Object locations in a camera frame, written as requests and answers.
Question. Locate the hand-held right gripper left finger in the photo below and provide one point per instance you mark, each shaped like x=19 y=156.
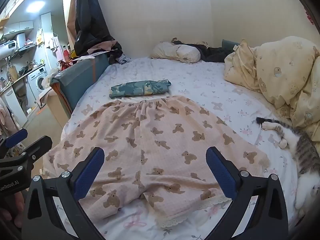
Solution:
x=88 y=170

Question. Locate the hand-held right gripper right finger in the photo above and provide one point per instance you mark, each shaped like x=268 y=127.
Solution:
x=221 y=172

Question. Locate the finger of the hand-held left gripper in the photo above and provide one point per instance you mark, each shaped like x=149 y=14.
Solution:
x=16 y=137
x=37 y=145

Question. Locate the pink bear-print pants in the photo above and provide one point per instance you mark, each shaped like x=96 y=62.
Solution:
x=160 y=142

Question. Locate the person's left hand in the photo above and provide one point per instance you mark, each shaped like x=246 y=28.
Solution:
x=7 y=215

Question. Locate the pink fluffy coat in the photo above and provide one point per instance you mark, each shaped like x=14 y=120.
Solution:
x=7 y=117

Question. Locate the white base cabinet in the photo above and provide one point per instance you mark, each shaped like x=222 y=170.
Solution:
x=15 y=108

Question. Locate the beige storage box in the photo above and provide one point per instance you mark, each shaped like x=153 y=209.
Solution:
x=53 y=107

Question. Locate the white washing machine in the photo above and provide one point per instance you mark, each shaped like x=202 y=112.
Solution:
x=37 y=82

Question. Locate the kitchen countertop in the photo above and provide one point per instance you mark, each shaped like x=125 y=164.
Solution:
x=22 y=75

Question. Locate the wooden cutting board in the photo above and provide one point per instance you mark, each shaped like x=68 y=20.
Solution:
x=12 y=73

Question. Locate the clear plastic bag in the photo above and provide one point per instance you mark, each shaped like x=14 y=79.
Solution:
x=52 y=80

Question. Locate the teal padded headboard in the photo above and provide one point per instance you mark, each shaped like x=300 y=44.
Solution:
x=77 y=80

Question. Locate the red snack bag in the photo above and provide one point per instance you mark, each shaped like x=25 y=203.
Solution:
x=65 y=65

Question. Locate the bed with floral sheet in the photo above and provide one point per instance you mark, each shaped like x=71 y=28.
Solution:
x=200 y=90

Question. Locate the tabby and white cat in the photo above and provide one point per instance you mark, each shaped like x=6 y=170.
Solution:
x=305 y=150

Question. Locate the white water heater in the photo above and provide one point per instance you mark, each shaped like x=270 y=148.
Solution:
x=10 y=48

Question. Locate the range hood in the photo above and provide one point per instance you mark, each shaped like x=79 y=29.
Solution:
x=25 y=42

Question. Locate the red bottle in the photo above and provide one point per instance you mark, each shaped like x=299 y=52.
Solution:
x=66 y=53

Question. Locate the folded green floral cloth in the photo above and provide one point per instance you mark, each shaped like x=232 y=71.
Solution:
x=140 y=88

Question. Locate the pink hanging towel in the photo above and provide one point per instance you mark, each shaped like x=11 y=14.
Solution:
x=57 y=48

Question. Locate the yellow object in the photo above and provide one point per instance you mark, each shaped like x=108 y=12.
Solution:
x=72 y=54

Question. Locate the yellow hanging bag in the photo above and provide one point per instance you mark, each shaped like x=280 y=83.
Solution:
x=39 y=36

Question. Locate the white paper sheet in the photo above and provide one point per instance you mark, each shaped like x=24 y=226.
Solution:
x=90 y=55

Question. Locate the tall white cabinet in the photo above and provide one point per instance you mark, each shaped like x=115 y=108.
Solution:
x=47 y=27

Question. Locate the yellow bear-print duvet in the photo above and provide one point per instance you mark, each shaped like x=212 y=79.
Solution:
x=280 y=72

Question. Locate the small patterned cloth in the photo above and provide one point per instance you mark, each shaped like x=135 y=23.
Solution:
x=124 y=59

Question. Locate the dark clothing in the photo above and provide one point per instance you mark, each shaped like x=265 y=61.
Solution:
x=215 y=52

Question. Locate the pink cloth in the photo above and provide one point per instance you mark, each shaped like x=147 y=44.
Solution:
x=105 y=45

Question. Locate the teal cushion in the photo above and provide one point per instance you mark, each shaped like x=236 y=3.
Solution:
x=228 y=45

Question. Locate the cream pillow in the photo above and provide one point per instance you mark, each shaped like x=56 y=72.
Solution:
x=175 y=51

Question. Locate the black hanging garment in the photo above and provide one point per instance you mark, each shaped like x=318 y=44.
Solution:
x=87 y=17

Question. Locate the white wall cabinet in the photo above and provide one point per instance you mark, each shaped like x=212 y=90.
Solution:
x=20 y=28

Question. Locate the red wall sticker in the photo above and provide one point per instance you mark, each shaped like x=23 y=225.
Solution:
x=309 y=17

